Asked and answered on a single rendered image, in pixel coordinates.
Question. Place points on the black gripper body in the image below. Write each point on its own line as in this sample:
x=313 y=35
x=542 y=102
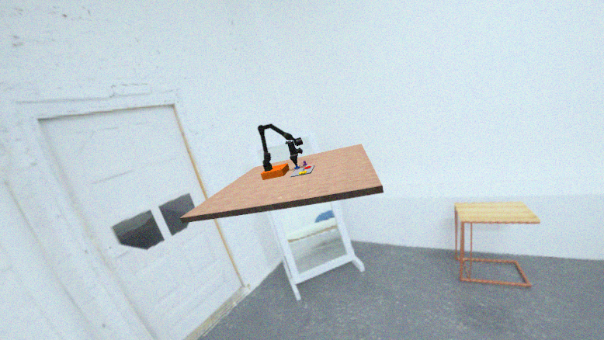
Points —
x=293 y=153

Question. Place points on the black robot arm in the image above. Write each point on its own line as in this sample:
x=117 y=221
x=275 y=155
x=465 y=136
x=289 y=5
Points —
x=266 y=164

